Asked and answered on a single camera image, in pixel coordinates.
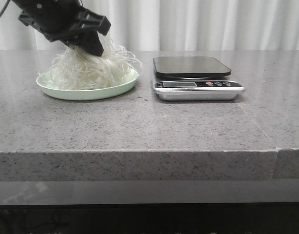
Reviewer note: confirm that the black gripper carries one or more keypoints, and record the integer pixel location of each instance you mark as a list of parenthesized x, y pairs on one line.
[(55, 19)]

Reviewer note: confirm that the white vermicelli noodle bundle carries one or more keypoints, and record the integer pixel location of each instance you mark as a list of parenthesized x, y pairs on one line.
[(76, 70)]

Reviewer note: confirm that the white pleated curtain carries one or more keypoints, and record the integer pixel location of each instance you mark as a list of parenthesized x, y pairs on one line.
[(192, 25)]

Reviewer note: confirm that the pale green round plate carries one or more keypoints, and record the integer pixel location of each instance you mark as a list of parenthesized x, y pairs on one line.
[(86, 95)]

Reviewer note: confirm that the silver black kitchen scale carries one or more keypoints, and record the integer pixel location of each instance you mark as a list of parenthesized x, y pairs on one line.
[(195, 78)]

